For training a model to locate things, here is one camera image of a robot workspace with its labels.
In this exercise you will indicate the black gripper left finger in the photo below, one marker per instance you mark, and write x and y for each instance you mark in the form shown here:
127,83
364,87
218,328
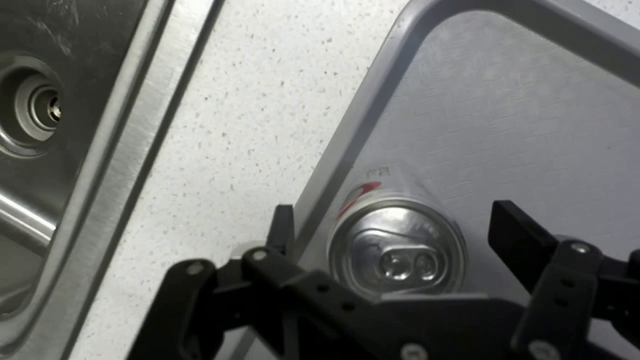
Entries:
201,312

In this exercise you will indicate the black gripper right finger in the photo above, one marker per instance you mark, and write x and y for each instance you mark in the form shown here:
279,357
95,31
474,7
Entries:
560,292

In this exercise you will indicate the silver coke can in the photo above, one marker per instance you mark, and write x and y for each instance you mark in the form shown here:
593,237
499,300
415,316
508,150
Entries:
373,240

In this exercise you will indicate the grey metal tray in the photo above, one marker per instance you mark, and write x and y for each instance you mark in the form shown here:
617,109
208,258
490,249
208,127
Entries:
521,112

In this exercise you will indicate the stainless steel double sink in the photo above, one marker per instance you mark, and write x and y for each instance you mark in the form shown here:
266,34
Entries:
101,81

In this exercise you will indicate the sink drain strainer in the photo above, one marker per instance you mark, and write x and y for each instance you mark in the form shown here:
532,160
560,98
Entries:
33,106

